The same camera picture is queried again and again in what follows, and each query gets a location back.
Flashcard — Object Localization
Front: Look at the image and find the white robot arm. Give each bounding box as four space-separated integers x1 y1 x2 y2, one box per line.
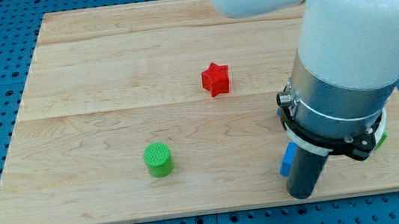
210 0 399 169

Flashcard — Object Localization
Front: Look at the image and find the green triangle block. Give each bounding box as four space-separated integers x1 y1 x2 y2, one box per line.
374 131 388 150

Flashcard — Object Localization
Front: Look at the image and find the red star block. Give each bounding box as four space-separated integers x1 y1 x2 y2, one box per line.
201 62 230 97

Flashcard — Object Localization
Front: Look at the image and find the blue cube block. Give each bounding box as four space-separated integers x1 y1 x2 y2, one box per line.
279 142 298 177

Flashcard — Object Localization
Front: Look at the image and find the light wooden board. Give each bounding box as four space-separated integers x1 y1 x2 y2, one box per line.
0 0 399 224

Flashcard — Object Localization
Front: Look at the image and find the green cylinder block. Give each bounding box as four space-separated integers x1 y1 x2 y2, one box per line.
143 142 174 178

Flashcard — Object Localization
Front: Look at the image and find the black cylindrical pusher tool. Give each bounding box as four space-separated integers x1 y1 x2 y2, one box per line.
286 147 328 199

